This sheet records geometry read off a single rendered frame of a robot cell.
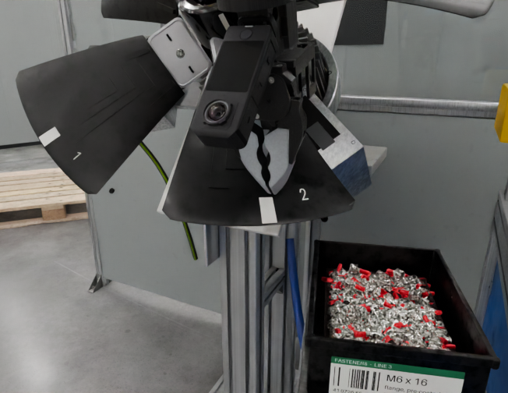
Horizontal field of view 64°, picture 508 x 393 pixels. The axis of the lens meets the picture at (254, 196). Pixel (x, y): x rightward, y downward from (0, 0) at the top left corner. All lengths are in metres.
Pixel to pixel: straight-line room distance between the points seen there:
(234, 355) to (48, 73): 0.70
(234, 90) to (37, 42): 5.61
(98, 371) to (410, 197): 1.28
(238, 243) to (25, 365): 1.23
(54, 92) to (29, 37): 5.20
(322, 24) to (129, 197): 1.26
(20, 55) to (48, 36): 0.41
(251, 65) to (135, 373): 1.48
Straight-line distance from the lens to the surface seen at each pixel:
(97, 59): 0.70
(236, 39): 0.39
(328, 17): 0.93
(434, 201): 1.37
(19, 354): 1.97
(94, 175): 0.70
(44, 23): 5.96
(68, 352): 1.90
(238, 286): 0.91
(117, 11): 0.92
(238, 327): 0.97
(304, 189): 0.49
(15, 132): 5.94
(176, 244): 1.83
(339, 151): 0.59
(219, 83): 0.36
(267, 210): 0.46
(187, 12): 0.62
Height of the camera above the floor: 1.13
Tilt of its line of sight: 19 degrees down
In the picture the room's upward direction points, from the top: straight up
